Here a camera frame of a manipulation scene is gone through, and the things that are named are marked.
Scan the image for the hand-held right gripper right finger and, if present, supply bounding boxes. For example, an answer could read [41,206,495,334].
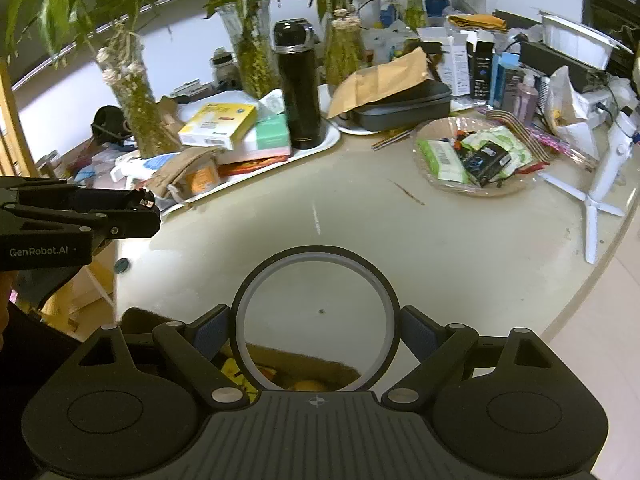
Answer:
[381,305,556,411]

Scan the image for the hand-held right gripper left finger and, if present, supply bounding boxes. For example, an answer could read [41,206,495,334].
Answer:
[80,305,251,411]

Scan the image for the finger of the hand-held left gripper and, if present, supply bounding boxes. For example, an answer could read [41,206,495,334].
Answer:
[0,205,161,256]
[0,177,153,207]

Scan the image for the brown cardboard box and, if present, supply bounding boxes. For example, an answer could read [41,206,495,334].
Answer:
[117,306,363,393]

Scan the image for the large thin black ring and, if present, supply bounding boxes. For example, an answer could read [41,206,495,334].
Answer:
[231,246,402,392]

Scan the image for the white tube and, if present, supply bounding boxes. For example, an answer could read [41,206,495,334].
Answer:
[110,152,173,183]

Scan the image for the black bag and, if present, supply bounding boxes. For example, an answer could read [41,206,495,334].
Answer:
[92,105,133,143]

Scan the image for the orange packet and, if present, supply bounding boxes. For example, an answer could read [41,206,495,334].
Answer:
[187,162,221,198]

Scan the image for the tall glass vase dried flowers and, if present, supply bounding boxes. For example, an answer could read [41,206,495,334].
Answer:
[5,0,186,161]

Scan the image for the yellow cardboard box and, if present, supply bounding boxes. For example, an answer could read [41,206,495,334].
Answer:
[178,103,258,151]

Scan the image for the red flat packet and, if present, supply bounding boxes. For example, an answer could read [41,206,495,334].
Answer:
[217,152,293,176]

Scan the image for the thin wooden stick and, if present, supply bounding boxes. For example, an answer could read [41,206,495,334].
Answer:
[392,180,426,207]

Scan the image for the clear plastic dish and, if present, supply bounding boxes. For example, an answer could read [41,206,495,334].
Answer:
[410,116,553,198]

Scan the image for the green tissue pack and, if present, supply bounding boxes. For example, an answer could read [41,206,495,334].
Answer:
[250,112,292,153]

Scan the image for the green wet wipe pack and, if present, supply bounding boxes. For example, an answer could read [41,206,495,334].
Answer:
[417,139,471,184]

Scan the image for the small black printed box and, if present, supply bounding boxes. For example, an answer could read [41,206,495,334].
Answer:
[462,141,512,186]

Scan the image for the white tissue pack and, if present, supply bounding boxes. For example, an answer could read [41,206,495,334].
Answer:
[257,87,286,118]

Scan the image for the metal chopstick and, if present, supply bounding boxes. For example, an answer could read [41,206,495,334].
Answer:
[375,130,414,150]
[371,127,411,147]

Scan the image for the long white tray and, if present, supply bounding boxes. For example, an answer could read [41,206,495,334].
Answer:
[110,87,342,221]

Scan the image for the green white sachet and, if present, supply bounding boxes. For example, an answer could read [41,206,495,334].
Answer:
[460,125,533,171]

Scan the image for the white plate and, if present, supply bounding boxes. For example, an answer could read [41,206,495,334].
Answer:
[320,82,386,136]

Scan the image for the black thermos flask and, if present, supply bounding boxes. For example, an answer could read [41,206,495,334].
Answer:
[272,19,323,150]

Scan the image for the black hard case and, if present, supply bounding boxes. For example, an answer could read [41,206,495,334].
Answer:
[345,80,453,133]

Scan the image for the pink patterned wrapper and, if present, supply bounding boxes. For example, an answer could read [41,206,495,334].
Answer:
[530,125,601,171]

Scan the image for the white gimbal with tripod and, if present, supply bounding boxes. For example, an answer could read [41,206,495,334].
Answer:
[537,107,640,265]

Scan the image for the brown paper envelope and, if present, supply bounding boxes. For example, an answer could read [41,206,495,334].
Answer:
[327,47,431,120]

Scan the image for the pink pump bottle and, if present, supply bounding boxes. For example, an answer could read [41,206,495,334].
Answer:
[515,69,541,123]

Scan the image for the blue product box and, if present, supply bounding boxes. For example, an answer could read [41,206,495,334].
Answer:
[490,52,523,111]

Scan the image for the black product box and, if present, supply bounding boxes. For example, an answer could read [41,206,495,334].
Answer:
[470,39,496,101]

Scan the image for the white product box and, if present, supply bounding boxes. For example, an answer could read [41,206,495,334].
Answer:
[440,35,476,97]

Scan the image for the white plastic bag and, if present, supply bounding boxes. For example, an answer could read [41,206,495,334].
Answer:
[542,65,613,158]

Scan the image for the black flat device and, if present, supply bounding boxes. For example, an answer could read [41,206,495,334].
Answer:
[520,40,616,93]

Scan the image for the yellow cloth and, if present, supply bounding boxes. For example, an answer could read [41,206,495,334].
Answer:
[446,14,508,33]

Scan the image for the white plastic food container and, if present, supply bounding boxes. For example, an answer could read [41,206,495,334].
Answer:
[537,10,633,71]

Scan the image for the brown drawstring pouch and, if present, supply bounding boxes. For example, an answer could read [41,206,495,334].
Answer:
[150,146,226,206]

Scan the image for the striped ribbon cable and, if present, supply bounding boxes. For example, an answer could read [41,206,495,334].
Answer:
[487,110,556,163]

